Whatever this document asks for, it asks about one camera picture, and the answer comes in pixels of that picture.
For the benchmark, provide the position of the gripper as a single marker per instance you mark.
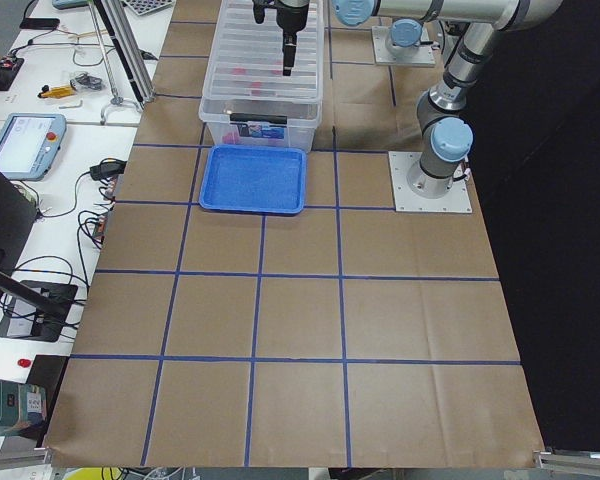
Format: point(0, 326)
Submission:
point(290, 17)

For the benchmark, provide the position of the clear plastic box lid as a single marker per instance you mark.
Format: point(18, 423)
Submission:
point(239, 42)

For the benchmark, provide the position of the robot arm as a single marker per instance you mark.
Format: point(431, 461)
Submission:
point(487, 21)
point(403, 33)

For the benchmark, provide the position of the clear plastic storage box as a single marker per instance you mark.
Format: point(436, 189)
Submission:
point(262, 122)

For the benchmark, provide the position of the red block in box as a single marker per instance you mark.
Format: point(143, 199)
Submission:
point(231, 138)

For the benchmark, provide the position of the blue plastic tray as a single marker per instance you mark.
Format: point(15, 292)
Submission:
point(265, 180)

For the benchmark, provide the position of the black power adapter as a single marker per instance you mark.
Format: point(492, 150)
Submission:
point(107, 169)

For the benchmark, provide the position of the teach pendant tablet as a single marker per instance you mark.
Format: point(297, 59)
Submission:
point(29, 143)

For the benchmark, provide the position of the brown paper table cover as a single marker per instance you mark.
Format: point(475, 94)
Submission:
point(346, 335)

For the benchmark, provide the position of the black monitor stand base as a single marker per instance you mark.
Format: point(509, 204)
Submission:
point(24, 321)

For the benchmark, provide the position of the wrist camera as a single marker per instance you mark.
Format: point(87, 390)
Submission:
point(259, 7)

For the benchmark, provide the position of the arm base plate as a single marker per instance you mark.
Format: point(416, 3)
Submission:
point(419, 55)
point(416, 192)

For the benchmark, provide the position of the aluminium frame post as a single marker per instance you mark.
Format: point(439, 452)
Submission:
point(119, 29)

